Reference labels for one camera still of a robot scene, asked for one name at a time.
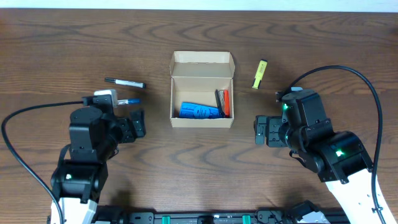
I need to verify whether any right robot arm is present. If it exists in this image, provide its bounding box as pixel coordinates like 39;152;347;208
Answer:
254;90;396;223

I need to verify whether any red black stapler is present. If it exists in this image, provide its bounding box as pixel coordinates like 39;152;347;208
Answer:
215;90;230;118

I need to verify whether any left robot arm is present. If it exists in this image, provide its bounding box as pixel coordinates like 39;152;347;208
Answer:
50;106;146;223

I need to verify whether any blue white marker pen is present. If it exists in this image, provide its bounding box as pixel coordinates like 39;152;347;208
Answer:
118;98;141;105

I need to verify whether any blue plastic tool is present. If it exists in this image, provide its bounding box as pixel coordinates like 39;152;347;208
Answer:
179;102;223;119

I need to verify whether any black white marker pen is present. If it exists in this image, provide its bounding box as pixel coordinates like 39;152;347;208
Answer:
104;77;146;89

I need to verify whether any left black cable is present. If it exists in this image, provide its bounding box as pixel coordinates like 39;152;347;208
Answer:
1;100;85;224

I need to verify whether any yellow highlighter pen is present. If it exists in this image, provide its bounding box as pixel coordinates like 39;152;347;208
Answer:
252;60;268;90

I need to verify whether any cardboard box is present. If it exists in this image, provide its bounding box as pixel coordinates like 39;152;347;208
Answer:
170;51;235;128

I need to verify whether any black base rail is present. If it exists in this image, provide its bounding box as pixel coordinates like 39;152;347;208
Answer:
91;206;349;224

